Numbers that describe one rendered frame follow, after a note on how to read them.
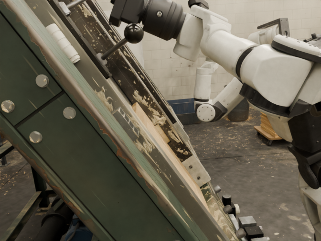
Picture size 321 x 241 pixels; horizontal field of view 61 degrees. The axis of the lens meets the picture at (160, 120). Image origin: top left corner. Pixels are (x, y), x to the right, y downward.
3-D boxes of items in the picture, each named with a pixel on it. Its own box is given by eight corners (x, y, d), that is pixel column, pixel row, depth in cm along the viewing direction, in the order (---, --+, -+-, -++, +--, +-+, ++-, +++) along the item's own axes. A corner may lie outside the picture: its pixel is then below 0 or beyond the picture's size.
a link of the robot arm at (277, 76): (197, 68, 60) (256, 112, 46) (213, 20, 56) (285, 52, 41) (232, 73, 66) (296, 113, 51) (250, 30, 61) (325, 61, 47)
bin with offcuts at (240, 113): (256, 121, 506) (256, 85, 490) (228, 123, 506) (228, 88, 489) (246, 114, 556) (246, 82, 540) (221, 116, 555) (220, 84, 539)
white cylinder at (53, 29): (39, 31, 50) (67, 68, 52) (52, 22, 50) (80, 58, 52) (45, 32, 53) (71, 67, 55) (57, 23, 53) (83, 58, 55)
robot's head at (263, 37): (266, 54, 94) (256, 30, 92) (293, 47, 85) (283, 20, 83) (254, 62, 91) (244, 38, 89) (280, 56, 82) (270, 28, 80)
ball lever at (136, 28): (97, 73, 58) (142, 39, 50) (86, 58, 57) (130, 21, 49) (106, 67, 61) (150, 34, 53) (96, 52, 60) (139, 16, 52)
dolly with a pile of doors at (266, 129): (306, 144, 377) (308, 115, 367) (268, 147, 376) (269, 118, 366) (285, 131, 436) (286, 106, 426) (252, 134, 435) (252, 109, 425)
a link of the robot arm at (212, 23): (172, 37, 69) (200, 56, 59) (187, 1, 66) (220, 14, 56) (192, 44, 73) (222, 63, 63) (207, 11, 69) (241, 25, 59)
